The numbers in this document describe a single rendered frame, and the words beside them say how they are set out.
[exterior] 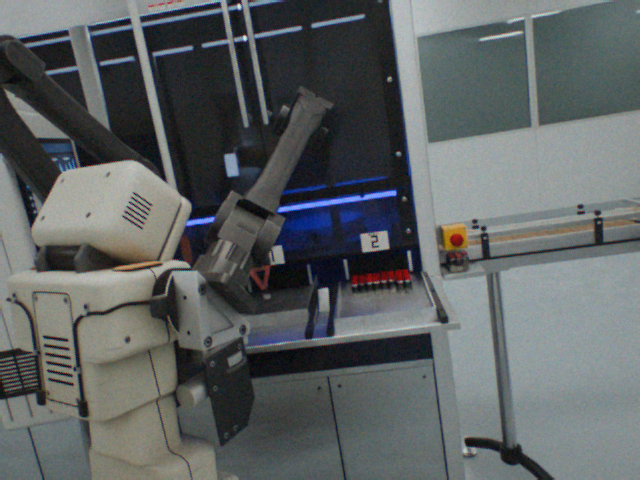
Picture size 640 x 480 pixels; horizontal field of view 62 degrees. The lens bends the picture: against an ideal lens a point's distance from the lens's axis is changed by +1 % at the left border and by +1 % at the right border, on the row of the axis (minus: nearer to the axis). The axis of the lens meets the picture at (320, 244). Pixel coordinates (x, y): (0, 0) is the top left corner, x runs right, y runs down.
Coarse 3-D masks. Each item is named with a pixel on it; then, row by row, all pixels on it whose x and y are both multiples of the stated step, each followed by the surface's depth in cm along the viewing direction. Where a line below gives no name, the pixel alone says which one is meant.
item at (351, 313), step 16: (416, 288) 159; (336, 304) 146; (352, 304) 154; (368, 304) 152; (384, 304) 150; (400, 304) 148; (416, 304) 146; (432, 304) 139; (336, 320) 135; (352, 320) 135; (368, 320) 134; (384, 320) 134; (400, 320) 134; (416, 320) 133; (432, 320) 133
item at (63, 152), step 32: (32, 128) 134; (0, 160) 116; (64, 160) 150; (0, 192) 117; (0, 224) 118; (32, 224) 124; (0, 256) 119; (32, 256) 122; (0, 288) 121; (0, 320) 122; (0, 352) 123; (0, 384) 124; (32, 384) 126; (0, 416) 128; (32, 416) 127; (64, 416) 128
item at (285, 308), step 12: (288, 288) 180; (300, 288) 178; (312, 288) 164; (264, 300) 172; (276, 300) 169; (288, 300) 167; (300, 300) 166; (312, 300) 159; (264, 312) 160; (276, 312) 148; (288, 312) 147; (300, 312) 147; (252, 324) 149; (264, 324) 148
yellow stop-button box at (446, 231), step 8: (448, 224) 170; (456, 224) 168; (440, 232) 171; (448, 232) 165; (456, 232) 164; (464, 232) 164; (448, 240) 165; (464, 240) 165; (448, 248) 166; (456, 248) 166
